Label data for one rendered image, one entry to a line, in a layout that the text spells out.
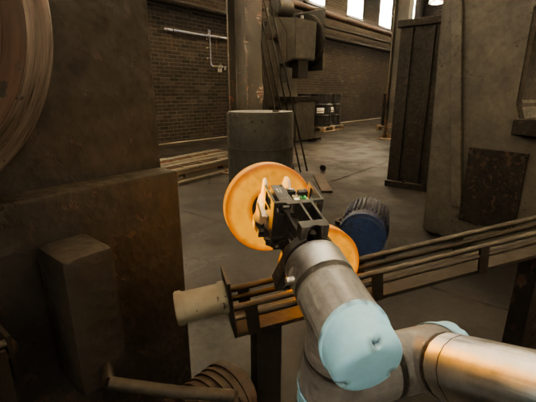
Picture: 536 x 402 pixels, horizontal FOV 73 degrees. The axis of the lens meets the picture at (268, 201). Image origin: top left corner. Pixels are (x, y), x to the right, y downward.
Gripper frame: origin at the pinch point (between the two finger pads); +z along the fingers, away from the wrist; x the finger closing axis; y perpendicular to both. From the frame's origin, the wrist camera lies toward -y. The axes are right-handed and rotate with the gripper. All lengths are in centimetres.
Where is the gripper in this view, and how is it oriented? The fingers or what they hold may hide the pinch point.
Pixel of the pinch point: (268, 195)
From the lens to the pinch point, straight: 63.5
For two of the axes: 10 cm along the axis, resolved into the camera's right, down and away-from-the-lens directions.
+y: 0.7, -8.6, -5.1
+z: -2.6, -5.1, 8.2
